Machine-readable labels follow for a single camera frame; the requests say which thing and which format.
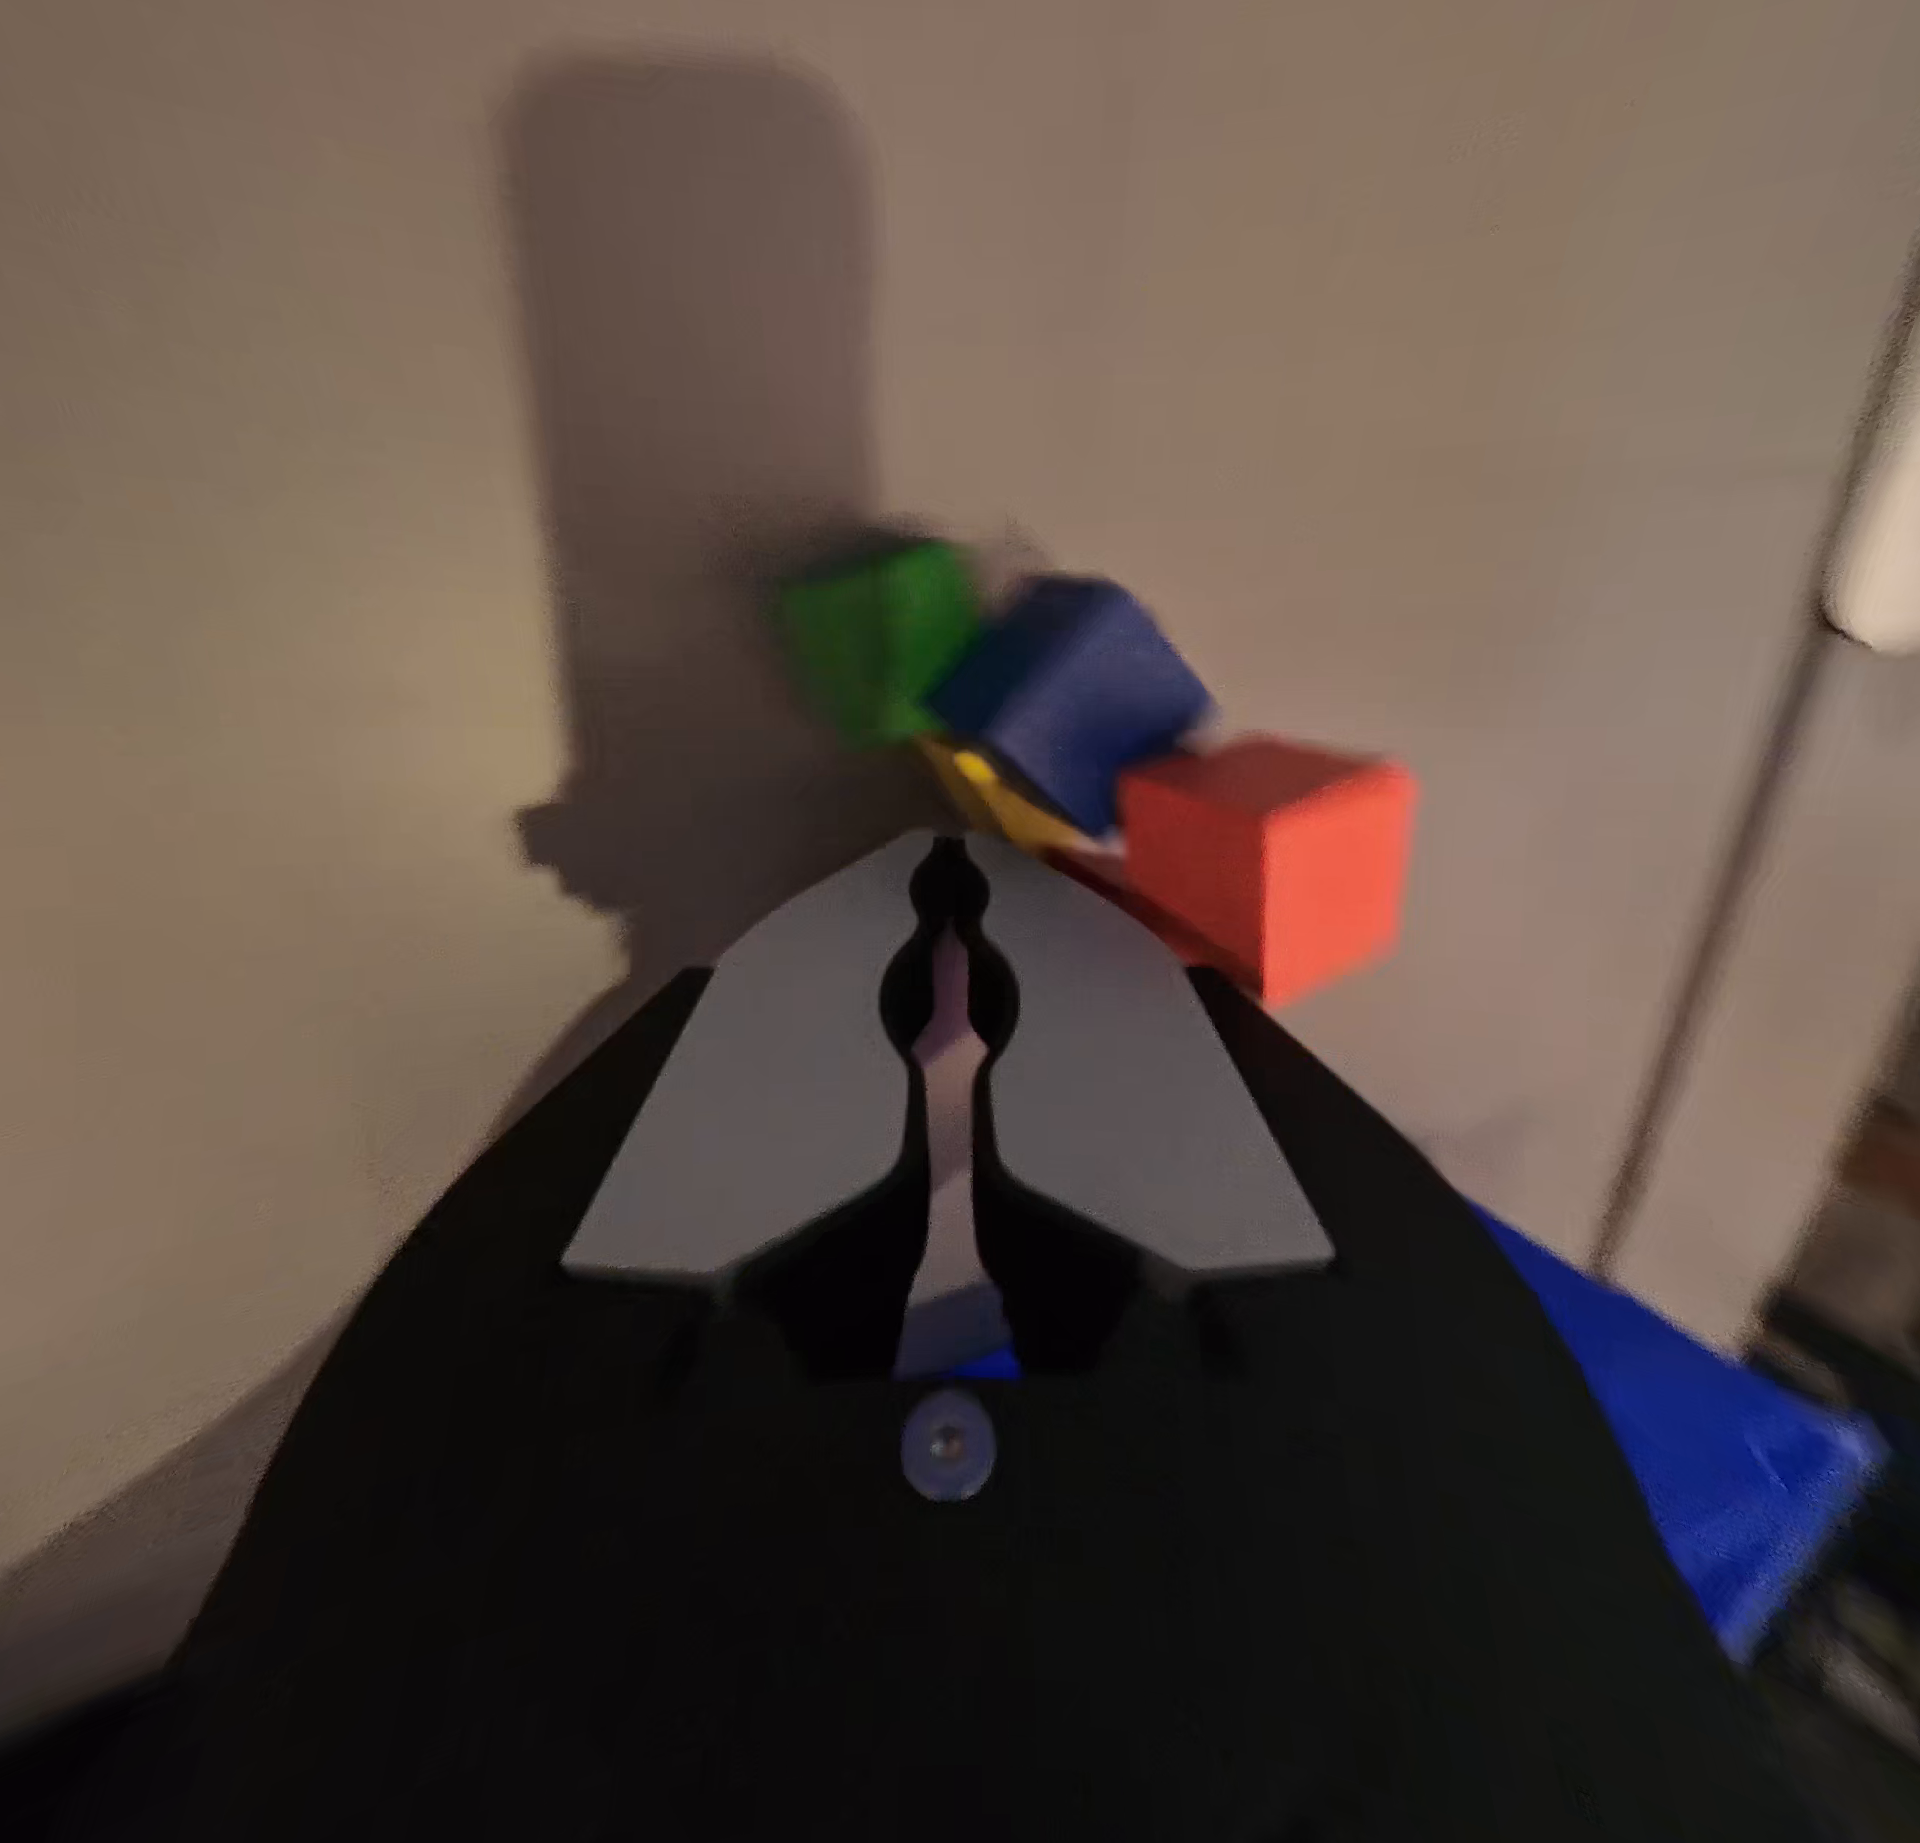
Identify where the orange cube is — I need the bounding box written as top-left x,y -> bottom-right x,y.
1115,734 -> 1418,1007

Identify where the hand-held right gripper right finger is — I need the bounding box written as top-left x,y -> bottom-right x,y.
949,830 -> 1338,1380

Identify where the blue cube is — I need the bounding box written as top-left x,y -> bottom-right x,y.
926,572 -> 1215,839

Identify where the red cube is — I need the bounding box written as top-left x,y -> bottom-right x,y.
1041,841 -> 1261,976

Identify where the blue plastic bin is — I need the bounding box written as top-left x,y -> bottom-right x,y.
959,1198 -> 1887,1666

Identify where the yellow cube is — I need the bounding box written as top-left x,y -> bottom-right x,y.
920,734 -> 1082,861

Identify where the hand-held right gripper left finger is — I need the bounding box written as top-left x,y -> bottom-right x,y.
559,830 -> 948,1380

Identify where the white board stand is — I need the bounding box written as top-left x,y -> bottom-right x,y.
1822,226 -> 1920,656

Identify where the green cube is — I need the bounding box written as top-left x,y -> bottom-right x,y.
777,535 -> 986,753

